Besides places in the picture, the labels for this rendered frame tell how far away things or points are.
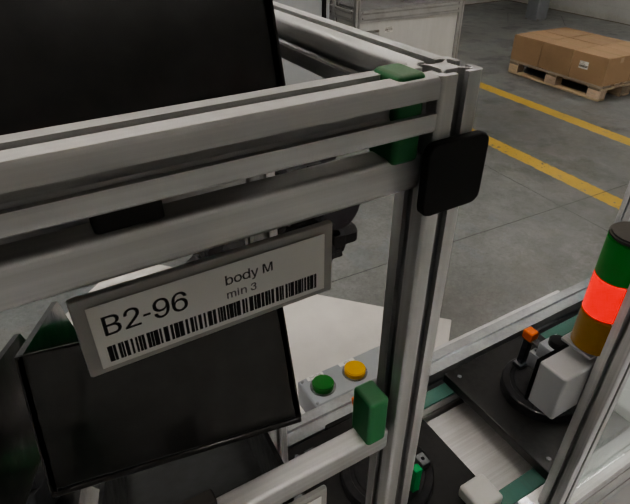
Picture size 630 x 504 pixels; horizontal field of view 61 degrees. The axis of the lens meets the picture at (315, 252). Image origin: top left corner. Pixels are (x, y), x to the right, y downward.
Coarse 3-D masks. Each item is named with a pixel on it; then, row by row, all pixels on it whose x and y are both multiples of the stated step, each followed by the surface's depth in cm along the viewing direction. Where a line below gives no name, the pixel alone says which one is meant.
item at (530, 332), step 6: (528, 330) 93; (534, 330) 93; (522, 336) 94; (528, 336) 93; (534, 336) 92; (528, 342) 94; (534, 342) 93; (522, 348) 95; (528, 348) 95; (522, 354) 96; (522, 360) 96
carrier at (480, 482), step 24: (336, 432) 88; (432, 432) 88; (288, 456) 84; (432, 456) 84; (456, 456) 84; (336, 480) 81; (360, 480) 79; (432, 480) 79; (456, 480) 81; (480, 480) 79
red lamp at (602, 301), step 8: (592, 280) 60; (600, 280) 58; (592, 288) 60; (600, 288) 58; (608, 288) 58; (616, 288) 57; (592, 296) 60; (600, 296) 59; (608, 296) 58; (616, 296) 57; (624, 296) 57; (584, 304) 61; (592, 304) 60; (600, 304) 59; (608, 304) 58; (616, 304) 58; (592, 312) 60; (600, 312) 59; (608, 312) 59; (616, 312) 58; (600, 320) 60; (608, 320) 59
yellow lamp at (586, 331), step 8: (584, 312) 61; (576, 320) 63; (584, 320) 61; (592, 320) 60; (576, 328) 63; (584, 328) 62; (592, 328) 61; (600, 328) 60; (608, 328) 60; (576, 336) 63; (584, 336) 62; (592, 336) 61; (600, 336) 61; (576, 344) 63; (584, 344) 62; (592, 344) 62; (600, 344) 61; (592, 352) 62; (600, 352) 62
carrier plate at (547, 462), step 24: (480, 360) 102; (504, 360) 102; (456, 384) 97; (480, 384) 97; (480, 408) 92; (504, 408) 92; (504, 432) 88; (528, 432) 88; (552, 432) 88; (528, 456) 85; (552, 456) 84
